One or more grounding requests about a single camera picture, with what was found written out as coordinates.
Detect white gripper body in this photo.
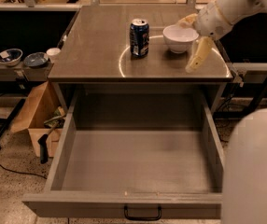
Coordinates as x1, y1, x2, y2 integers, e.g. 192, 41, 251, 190
193, 1, 232, 40

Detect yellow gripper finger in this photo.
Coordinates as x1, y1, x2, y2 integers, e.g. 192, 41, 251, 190
176, 13, 197, 28
186, 36, 213, 73

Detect blue pepsi can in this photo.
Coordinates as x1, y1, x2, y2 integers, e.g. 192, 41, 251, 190
130, 19, 149, 57

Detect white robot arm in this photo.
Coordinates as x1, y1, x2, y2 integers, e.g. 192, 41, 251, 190
178, 0, 267, 224

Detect open grey top drawer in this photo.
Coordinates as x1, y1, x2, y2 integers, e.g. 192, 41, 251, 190
22, 91, 224, 219

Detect white ceramic bowl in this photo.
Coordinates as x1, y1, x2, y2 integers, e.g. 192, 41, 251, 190
162, 25, 199, 53

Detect grey cabinet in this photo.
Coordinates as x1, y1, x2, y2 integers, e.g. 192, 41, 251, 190
49, 5, 232, 112

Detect small white cup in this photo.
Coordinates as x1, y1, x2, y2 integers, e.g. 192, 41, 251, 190
47, 48, 61, 63

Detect dark blue plate bowl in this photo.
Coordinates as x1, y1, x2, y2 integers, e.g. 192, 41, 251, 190
23, 52, 49, 68

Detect blue patterned bowl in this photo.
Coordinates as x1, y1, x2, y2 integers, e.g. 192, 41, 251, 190
0, 49, 23, 67

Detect cardboard box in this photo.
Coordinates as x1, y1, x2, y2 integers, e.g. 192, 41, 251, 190
10, 82, 61, 157

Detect grey side shelf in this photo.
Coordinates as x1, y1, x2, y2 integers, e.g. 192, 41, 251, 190
0, 62, 52, 82

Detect black pole on floor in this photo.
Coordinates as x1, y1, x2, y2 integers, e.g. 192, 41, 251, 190
0, 98, 26, 153

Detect black handled brush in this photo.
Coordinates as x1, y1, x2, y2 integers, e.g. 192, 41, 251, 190
38, 121, 59, 164

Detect black drawer handle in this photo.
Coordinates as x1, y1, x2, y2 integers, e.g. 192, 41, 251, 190
123, 205, 162, 221

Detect black floor cable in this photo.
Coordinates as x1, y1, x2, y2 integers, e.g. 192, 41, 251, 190
0, 152, 48, 180

